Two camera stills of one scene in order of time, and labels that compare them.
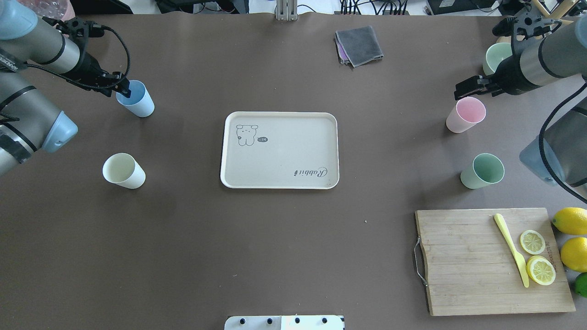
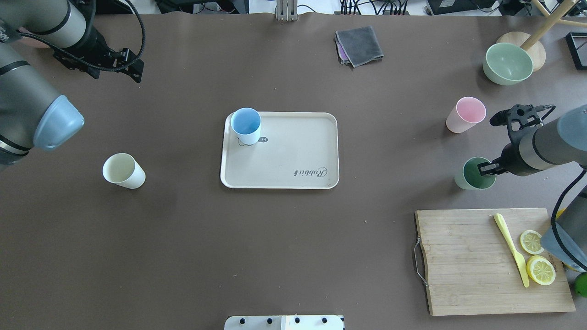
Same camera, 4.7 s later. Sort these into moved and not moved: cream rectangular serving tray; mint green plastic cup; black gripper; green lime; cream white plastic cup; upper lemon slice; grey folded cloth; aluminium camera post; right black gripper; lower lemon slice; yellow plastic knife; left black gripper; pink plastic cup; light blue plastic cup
Moved: black gripper; right black gripper; mint green plastic cup; left black gripper; light blue plastic cup
Not moved: cream rectangular serving tray; pink plastic cup; upper lemon slice; yellow plastic knife; aluminium camera post; lower lemon slice; grey folded cloth; cream white plastic cup; green lime
